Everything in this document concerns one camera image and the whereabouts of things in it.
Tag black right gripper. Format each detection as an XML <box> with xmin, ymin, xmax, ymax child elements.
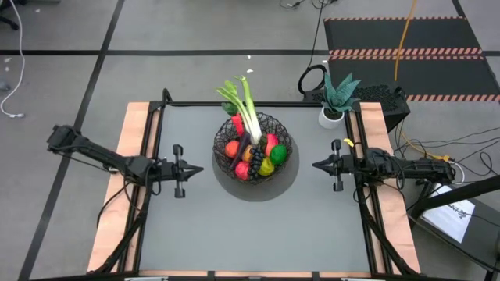
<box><xmin>312</xmin><ymin>139</ymin><xmax>368</xmax><ymax>193</ymax></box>

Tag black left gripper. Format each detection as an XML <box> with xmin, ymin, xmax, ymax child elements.
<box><xmin>155</xmin><ymin>144</ymin><xmax>205</xmax><ymax>199</ymax></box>

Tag orange-red round fruit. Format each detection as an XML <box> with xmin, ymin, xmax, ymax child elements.
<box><xmin>224</xmin><ymin>140</ymin><xmax>241</xmax><ymax>159</ymax></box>

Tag green lime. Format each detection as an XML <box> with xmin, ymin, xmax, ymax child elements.
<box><xmin>270</xmin><ymin>144</ymin><xmax>288</xmax><ymax>166</ymax></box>

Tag pink-red apple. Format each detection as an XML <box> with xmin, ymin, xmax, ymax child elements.
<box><xmin>234</xmin><ymin>161</ymin><xmax>251</xmax><ymax>181</ymax></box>

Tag purple eggplant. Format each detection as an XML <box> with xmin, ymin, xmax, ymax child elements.
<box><xmin>230</xmin><ymin>131</ymin><xmax>252</xmax><ymax>169</ymax></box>

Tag red peach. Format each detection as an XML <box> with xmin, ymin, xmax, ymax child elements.
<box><xmin>264</xmin><ymin>133</ymin><xmax>280</xmax><ymax>157</ymax></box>

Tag yellow-green apple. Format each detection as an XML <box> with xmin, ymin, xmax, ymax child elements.
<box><xmin>257</xmin><ymin>156</ymin><xmax>276</xmax><ymax>177</ymax></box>

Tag dark grape bunch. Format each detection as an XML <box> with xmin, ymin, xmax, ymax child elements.
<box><xmin>248</xmin><ymin>144</ymin><xmax>266</xmax><ymax>181</ymax></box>

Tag green celery stalk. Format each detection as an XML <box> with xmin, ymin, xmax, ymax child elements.
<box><xmin>216</xmin><ymin>74</ymin><xmax>263</xmax><ymax>144</ymax></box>

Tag potted plant in white pot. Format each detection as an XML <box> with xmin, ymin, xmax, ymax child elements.
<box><xmin>318</xmin><ymin>72</ymin><xmax>363</xmax><ymax>130</ymax></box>

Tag wooden table side board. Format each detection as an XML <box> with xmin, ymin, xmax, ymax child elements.
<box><xmin>87</xmin><ymin>101</ymin><xmax>152</xmax><ymax>273</ymax></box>
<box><xmin>359</xmin><ymin>101</ymin><xmax>421</xmax><ymax>274</ymax></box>

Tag black computer tower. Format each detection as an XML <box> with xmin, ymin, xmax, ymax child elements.
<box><xmin>302</xmin><ymin>84</ymin><xmax>411</xmax><ymax>133</ymax></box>

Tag white paper sheet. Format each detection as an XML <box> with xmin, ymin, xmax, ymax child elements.
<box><xmin>421</xmin><ymin>181</ymin><xmax>476</xmax><ymax>244</ymax></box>

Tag black floor mat striped edges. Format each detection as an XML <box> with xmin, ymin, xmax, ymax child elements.
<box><xmin>323</xmin><ymin>16</ymin><xmax>500</xmax><ymax>103</ymax></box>

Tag dark grey side cart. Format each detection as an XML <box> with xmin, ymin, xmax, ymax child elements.
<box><xmin>408</xmin><ymin>174</ymin><xmax>500</xmax><ymax>274</ymax></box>

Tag black office chair base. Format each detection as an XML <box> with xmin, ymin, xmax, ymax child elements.
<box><xmin>0</xmin><ymin>0</ymin><xmax>20</xmax><ymax>31</ymax></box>

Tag black wire basket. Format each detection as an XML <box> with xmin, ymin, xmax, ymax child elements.
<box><xmin>212</xmin><ymin>112</ymin><xmax>294</xmax><ymax>185</ymax></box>

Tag black aluminium table frame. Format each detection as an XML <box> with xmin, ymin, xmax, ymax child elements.
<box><xmin>87</xmin><ymin>88</ymin><xmax>421</xmax><ymax>281</ymax></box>

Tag black cable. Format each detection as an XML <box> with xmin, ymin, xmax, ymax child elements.
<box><xmin>298</xmin><ymin>0</ymin><xmax>328</xmax><ymax>94</ymax></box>

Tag orange cable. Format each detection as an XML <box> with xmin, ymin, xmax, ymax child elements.
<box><xmin>393</xmin><ymin>0</ymin><xmax>418</xmax><ymax>82</ymax></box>

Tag white cable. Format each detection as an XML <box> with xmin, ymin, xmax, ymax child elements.
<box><xmin>0</xmin><ymin>0</ymin><xmax>25</xmax><ymax>119</ymax></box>

